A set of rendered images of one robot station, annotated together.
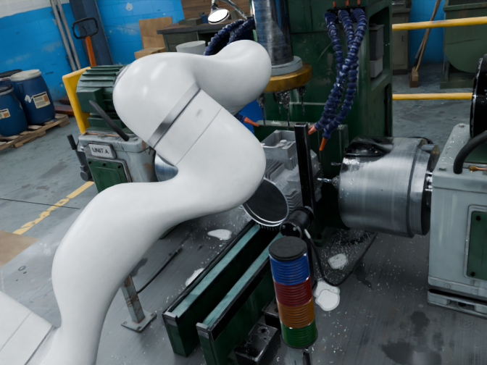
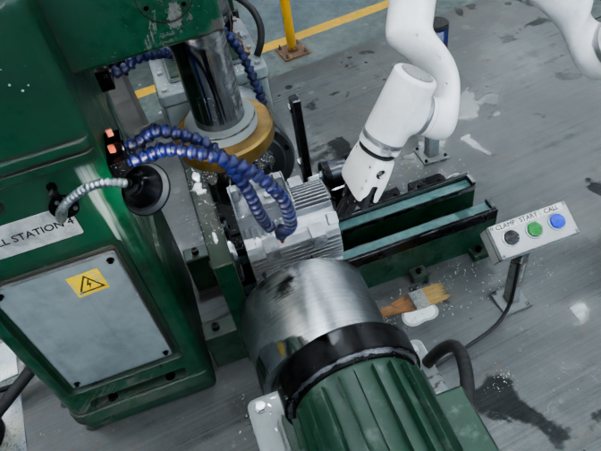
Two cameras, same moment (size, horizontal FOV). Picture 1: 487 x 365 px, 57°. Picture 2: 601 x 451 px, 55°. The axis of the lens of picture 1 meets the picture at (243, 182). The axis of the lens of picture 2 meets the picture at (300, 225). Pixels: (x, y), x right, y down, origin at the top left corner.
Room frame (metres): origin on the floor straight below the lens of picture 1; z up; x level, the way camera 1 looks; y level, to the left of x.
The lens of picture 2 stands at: (1.77, 0.52, 1.96)
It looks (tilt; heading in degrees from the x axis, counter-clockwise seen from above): 47 degrees down; 224
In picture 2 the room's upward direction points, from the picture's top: 11 degrees counter-clockwise
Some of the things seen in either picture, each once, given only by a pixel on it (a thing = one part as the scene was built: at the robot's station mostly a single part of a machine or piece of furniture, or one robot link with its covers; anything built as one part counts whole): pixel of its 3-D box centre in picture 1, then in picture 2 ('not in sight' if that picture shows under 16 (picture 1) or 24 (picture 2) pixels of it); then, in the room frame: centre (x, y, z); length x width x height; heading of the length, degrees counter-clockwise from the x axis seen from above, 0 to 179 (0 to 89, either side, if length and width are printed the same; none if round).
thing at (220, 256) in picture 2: (308, 169); (210, 269); (1.32, -0.21, 0.97); 0.30 x 0.11 x 0.34; 54
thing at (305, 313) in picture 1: (295, 305); not in sight; (0.58, -0.05, 1.10); 0.06 x 0.06 x 0.04
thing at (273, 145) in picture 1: (282, 150); (262, 206); (1.20, -0.13, 1.11); 0.12 x 0.11 x 0.07; 143
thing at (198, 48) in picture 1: (192, 61); not in sight; (3.37, 0.21, 0.99); 0.24 x 0.22 x 0.24; 60
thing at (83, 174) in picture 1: (88, 156); not in sight; (1.54, 0.53, 1.07); 0.08 x 0.07 x 0.20; 144
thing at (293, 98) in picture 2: (305, 171); (302, 144); (1.01, -0.16, 1.12); 0.04 x 0.03 x 0.26; 144
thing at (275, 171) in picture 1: (280, 185); (287, 230); (1.16, -0.10, 1.02); 0.20 x 0.19 x 0.19; 143
